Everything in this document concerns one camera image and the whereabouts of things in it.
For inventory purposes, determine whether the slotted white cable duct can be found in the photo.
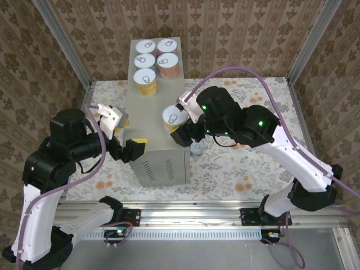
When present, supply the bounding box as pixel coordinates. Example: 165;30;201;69
81;229;268;240

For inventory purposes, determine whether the orange-labelled tin can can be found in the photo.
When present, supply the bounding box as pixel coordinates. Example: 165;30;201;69
156;52;180;79

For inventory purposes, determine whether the short aluminium corner rail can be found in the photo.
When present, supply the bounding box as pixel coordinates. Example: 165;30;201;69
331;227;354;270

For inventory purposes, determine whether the grey metal panel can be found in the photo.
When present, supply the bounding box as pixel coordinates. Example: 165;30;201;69
67;238;345;270

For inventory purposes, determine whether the aluminium table side rail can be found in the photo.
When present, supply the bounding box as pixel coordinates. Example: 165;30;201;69
286;78;317;161
78;80;95;113

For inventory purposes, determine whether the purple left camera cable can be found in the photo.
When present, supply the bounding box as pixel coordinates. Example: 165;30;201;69
15;103;133;270

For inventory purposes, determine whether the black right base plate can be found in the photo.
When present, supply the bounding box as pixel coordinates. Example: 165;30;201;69
240;208;292;226

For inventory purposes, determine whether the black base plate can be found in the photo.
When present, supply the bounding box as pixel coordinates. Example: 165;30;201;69
240;208;292;226
120;208;141;227

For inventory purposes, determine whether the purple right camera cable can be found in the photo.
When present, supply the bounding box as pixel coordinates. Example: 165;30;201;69
185;66;360;269

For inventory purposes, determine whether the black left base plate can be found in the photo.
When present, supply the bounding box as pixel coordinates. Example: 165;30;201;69
120;208;141;227

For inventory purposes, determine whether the teal-labelled tin can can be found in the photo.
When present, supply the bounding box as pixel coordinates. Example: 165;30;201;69
134;52;157;71
190;140;205;157

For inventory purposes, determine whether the yellow-labelled tin can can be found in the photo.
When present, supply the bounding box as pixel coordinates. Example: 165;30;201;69
162;104;188;134
133;69;158;97

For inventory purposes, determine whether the aluminium frame post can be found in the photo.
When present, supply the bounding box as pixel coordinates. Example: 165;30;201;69
288;0;343;84
31;0;93;88

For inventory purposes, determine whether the small circuit board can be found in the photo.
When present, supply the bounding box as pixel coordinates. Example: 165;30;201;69
261;229;285;244
104;229;127;240

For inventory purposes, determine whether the pink-labelled tin can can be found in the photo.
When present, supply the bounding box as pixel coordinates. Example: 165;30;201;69
156;38;179;56
135;39;158;56

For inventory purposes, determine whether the purple camera cable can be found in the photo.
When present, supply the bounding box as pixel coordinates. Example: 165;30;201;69
15;103;133;270
185;66;360;269

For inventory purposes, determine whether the long aluminium base rail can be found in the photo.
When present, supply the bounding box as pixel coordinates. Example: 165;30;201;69
53;200;348;228

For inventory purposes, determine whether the grey metal cabinet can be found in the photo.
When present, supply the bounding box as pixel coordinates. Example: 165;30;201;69
123;37;192;188

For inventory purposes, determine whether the floral tablecloth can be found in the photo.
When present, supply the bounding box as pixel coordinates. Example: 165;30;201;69
66;78;324;202

